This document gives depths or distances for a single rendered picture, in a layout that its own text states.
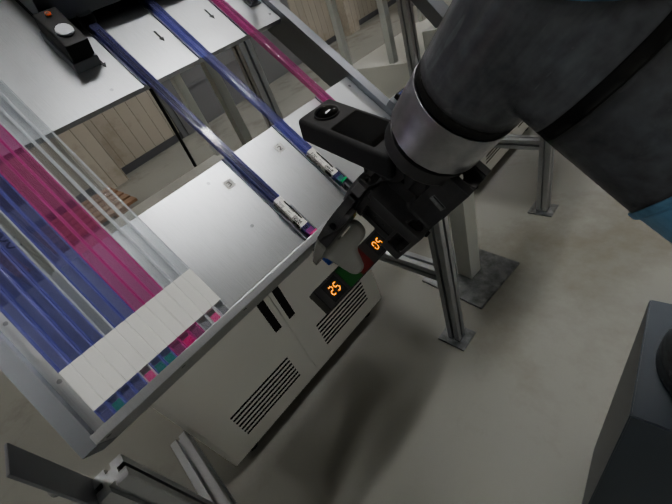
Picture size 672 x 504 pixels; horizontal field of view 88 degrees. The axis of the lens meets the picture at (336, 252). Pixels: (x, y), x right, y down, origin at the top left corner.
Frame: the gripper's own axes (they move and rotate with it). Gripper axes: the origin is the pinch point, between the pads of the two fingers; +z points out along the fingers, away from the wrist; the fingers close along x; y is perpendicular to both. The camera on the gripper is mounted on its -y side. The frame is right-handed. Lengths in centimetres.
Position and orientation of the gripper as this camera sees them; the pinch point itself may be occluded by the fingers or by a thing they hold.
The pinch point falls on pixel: (345, 226)
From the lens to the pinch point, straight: 45.0
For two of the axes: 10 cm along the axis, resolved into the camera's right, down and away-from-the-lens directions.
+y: 7.2, 6.9, -0.7
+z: -2.4, 3.5, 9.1
